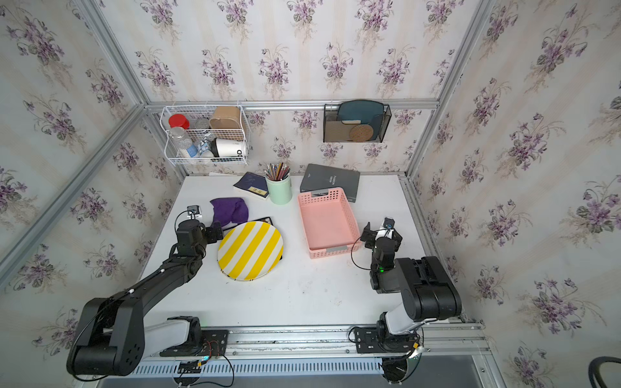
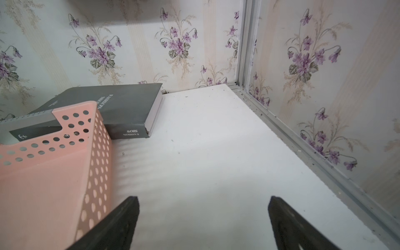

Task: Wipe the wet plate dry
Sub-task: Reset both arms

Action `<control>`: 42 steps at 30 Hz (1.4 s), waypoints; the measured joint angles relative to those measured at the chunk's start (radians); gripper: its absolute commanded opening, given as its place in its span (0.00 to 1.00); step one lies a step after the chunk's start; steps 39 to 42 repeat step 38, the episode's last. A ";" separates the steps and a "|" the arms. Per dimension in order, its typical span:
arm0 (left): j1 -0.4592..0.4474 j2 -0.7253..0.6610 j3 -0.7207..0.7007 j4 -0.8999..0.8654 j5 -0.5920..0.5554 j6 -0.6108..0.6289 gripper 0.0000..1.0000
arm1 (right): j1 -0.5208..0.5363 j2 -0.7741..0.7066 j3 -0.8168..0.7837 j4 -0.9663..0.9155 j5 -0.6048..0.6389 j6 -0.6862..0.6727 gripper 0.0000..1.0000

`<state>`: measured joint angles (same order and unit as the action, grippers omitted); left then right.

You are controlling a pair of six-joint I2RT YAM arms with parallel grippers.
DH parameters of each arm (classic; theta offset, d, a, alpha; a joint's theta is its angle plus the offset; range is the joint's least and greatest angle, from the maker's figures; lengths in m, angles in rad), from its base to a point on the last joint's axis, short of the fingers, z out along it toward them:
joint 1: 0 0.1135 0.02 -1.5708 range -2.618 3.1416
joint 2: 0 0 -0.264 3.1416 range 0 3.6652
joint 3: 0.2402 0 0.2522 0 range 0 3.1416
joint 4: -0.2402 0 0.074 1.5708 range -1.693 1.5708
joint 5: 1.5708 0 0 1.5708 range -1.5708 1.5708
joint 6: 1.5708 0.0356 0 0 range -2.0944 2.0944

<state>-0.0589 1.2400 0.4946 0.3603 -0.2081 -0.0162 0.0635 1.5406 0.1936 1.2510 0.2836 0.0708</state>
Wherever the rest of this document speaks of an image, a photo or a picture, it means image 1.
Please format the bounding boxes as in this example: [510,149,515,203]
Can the purple microfiber cloth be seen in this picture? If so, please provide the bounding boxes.
[210,197,249,226]

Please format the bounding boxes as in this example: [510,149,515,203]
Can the round yellow striped plate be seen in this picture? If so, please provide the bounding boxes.
[218,221,284,281]

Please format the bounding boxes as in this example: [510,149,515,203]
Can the square floral black-rimmed plate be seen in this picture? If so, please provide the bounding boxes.
[255,217,273,226]

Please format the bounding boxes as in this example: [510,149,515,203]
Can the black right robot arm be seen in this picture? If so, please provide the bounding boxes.
[359,218,463,339]

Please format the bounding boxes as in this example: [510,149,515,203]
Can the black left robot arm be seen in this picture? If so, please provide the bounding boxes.
[66,219,223,379]

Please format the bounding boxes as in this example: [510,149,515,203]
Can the teal plate in organizer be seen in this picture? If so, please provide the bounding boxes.
[337,100,384,141]

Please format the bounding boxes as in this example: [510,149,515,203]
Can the pink perforated plastic basket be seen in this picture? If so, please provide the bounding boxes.
[298,188,361,259]

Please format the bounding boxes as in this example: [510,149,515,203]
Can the dark blue paperback book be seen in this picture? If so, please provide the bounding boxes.
[233,172,269,200]

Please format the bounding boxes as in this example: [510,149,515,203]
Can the mint green pencil cup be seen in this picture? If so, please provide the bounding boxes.
[267,177,293,205]

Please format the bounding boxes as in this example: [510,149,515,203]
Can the dark grey notebook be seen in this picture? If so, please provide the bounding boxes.
[299,163,361,203]

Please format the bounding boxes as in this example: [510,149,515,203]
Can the white cylindrical cup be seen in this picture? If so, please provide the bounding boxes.
[210,137,247,158]

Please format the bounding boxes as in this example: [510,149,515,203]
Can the coloured pencils bundle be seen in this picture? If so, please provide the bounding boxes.
[264,163,290,182]

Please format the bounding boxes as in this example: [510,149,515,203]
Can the clear plastic bottle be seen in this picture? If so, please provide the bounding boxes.
[170,127,199,158]

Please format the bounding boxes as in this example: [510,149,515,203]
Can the round cork coaster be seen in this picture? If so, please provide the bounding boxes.
[349,124,375,142]

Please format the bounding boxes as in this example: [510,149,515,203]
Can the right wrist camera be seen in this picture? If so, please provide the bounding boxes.
[382,218,396,234]

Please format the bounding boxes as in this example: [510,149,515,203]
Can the white wire wall basket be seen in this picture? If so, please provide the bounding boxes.
[159,104,250,165]

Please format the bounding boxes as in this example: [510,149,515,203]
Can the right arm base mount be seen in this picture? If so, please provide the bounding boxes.
[347,326,420,354]

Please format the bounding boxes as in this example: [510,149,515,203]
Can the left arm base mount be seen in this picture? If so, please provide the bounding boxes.
[158,329,230,357]

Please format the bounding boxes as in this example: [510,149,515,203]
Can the black mesh wall organizer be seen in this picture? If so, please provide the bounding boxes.
[323,102,392,143]

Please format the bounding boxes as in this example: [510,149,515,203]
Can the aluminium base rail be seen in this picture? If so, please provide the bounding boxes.
[77,322,491,388]

